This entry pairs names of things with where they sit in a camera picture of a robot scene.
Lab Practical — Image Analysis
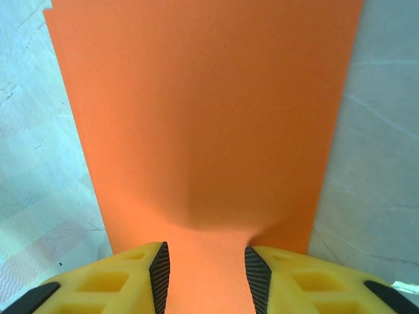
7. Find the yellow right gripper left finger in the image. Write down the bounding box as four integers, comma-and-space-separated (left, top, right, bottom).
0, 241, 171, 314

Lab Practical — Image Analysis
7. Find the orange square paper sheet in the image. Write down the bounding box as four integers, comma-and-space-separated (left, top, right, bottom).
44, 0, 365, 314

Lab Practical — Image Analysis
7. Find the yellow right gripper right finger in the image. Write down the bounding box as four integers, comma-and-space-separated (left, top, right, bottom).
244, 245, 419, 314

